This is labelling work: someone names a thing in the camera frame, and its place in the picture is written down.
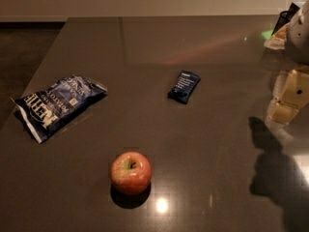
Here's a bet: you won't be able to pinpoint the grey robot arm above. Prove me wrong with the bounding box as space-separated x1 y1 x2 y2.
265 1 309 125

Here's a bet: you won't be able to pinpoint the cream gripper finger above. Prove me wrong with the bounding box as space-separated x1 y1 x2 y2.
268 69 309 125

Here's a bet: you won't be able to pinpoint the blue Kettle chips bag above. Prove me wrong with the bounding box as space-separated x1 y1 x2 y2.
14 75 107 143

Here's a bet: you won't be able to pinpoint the dark objects at table corner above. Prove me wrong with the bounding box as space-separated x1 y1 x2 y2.
264 2 304 50

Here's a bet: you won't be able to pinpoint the dark blue RXBAR wrapper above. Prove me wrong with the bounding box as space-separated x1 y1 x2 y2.
168 70 201 104

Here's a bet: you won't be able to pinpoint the red apple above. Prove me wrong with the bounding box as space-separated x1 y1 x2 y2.
110 152 152 195

